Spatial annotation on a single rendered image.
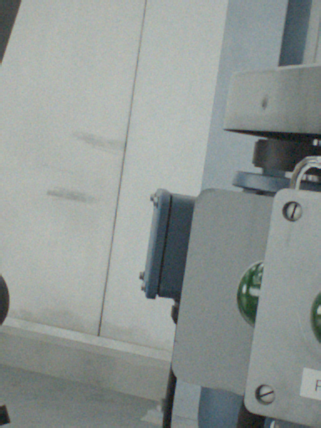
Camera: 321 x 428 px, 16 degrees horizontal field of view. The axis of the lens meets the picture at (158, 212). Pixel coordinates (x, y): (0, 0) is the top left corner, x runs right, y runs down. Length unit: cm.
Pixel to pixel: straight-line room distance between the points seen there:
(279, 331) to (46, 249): 599
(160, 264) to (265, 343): 50
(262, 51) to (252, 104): 459
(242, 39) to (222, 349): 467
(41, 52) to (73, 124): 47
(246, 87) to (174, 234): 14
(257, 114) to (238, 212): 8
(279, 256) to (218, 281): 47
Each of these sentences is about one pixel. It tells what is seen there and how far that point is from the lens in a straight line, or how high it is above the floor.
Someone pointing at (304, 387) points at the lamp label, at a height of 126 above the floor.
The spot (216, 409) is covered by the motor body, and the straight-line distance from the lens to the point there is 96.
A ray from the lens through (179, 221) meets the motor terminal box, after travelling 93.
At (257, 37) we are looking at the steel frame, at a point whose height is 197.
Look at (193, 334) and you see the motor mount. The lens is 92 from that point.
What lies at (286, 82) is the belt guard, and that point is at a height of 140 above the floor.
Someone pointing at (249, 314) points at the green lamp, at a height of 128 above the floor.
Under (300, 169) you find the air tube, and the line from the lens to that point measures 60.
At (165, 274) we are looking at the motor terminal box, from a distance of 93.
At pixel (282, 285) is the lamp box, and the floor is 129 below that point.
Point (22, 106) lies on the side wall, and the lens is 653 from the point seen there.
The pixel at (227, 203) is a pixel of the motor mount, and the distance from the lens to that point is 91.
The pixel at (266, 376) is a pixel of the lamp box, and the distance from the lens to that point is 44.
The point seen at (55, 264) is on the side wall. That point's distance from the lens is 639.
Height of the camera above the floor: 134
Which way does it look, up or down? 3 degrees down
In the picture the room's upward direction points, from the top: 8 degrees clockwise
